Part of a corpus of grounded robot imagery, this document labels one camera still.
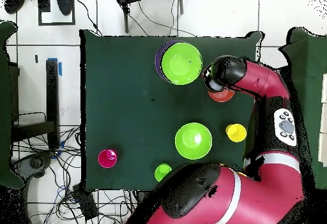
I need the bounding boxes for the black camera stand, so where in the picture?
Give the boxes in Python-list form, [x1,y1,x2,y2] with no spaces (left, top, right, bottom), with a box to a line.
[114,0,185,34]

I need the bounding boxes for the white boxes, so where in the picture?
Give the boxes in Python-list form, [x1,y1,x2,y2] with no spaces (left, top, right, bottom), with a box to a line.
[317,73,327,168]

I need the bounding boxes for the person's foot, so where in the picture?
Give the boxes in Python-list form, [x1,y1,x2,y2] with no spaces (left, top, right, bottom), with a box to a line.
[3,0,27,15]
[56,0,75,17]

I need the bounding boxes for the black floor cable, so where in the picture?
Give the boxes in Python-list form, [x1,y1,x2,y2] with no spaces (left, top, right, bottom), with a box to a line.
[75,0,103,36]

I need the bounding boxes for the green cloth side table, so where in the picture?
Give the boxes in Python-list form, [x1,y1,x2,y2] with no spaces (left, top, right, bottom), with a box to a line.
[0,20,25,190]
[278,26,327,190]

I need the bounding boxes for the red cup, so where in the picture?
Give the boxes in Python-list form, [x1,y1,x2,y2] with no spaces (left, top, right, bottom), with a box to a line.
[98,148,119,169]

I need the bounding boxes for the purple bowl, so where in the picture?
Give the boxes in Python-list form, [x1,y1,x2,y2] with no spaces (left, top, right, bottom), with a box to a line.
[155,40,187,83]

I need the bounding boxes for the black floor box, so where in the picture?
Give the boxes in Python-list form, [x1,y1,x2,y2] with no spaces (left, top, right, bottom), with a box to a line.
[71,183,100,221]

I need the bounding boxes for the black bench with blue tape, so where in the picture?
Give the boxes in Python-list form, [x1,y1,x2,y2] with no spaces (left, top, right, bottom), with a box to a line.
[11,57,63,151]

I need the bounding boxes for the orange bowl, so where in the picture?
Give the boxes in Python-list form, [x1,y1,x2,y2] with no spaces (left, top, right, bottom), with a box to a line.
[208,89,235,103]

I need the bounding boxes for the green cup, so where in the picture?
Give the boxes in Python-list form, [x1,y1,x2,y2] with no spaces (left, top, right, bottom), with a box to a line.
[154,163,172,183]

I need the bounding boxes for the green bowl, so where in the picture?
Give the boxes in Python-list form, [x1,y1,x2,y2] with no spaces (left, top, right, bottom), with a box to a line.
[174,122,213,161]
[161,42,203,86]

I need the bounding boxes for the dark green table cloth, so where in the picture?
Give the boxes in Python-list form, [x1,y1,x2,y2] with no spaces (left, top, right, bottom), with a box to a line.
[79,29,264,193]

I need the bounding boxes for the grey square floor frame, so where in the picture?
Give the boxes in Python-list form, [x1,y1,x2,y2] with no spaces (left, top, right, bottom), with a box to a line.
[37,0,77,26]

